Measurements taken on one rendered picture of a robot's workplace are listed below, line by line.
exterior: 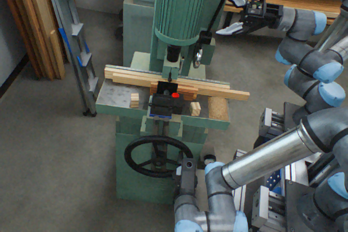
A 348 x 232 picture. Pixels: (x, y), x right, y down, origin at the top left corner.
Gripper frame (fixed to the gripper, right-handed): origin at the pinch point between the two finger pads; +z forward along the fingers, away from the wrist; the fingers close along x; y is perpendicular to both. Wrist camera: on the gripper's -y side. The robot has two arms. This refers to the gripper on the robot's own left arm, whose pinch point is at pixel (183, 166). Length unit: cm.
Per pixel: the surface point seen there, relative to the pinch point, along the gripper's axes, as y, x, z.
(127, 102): -16.1, -26.6, 21.9
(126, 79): -24.5, -29.2, 30.9
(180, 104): -21.6, -3.9, 9.7
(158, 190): 48, -5, 55
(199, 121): -12.4, 6.6, 20.0
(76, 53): -25, -73, 94
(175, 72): -32.4, -7.3, 21.8
